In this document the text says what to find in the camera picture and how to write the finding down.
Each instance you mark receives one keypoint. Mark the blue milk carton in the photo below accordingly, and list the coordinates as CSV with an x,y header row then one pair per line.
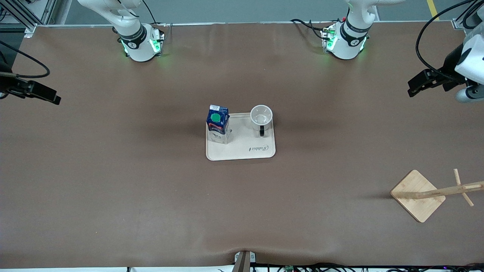
x,y
217,128

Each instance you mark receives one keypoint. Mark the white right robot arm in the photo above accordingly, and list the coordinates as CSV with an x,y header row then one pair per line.
x,y
138,49

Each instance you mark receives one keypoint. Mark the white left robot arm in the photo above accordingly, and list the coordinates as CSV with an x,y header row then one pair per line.
x,y
346,45

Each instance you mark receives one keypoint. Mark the cream plastic tray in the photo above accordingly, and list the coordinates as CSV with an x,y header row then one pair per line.
x,y
245,151

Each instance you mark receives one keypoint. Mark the wooden mug stand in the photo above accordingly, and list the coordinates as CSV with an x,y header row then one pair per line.
x,y
414,185

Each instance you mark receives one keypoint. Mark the brown table cover mat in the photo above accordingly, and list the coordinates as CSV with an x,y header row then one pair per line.
x,y
151,196

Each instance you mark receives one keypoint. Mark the metal corner bracket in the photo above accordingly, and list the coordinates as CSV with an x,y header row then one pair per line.
x,y
458,23

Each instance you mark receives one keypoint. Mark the aluminium frame profile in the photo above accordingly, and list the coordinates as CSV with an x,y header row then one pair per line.
x,y
48,9

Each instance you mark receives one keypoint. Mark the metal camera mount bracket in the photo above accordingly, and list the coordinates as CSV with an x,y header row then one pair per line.
x,y
244,260

